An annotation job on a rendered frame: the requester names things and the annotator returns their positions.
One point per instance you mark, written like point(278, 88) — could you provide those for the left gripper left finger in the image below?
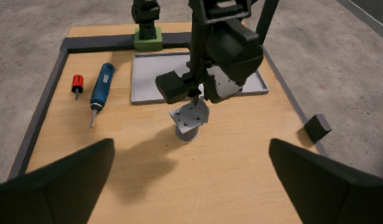
point(65, 191)

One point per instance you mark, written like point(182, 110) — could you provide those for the grey metal bracket with holes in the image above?
point(189, 117)

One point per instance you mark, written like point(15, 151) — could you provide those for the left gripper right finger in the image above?
point(324, 191)

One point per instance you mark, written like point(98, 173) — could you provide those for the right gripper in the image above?
point(174, 89)

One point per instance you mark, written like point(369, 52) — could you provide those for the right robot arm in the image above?
point(231, 46)

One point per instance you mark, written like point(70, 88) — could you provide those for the red stubby screwdriver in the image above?
point(77, 84)

